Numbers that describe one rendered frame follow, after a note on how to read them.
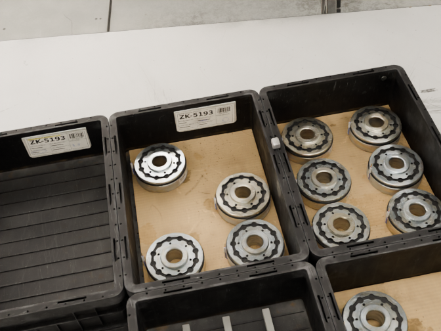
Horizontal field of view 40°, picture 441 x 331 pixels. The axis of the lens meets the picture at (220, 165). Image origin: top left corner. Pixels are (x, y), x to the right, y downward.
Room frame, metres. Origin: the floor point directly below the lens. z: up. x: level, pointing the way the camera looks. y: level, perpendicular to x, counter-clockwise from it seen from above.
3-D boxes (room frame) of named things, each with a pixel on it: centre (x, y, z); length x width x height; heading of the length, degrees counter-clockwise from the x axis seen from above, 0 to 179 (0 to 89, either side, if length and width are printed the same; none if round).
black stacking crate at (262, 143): (0.66, 0.04, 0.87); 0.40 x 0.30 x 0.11; 7
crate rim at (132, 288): (0.66, 0.04, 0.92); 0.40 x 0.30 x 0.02; 7
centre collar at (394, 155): (0.70, -0.33, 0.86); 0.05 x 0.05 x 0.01
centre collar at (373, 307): (0.40, -0.22, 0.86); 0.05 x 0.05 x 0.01
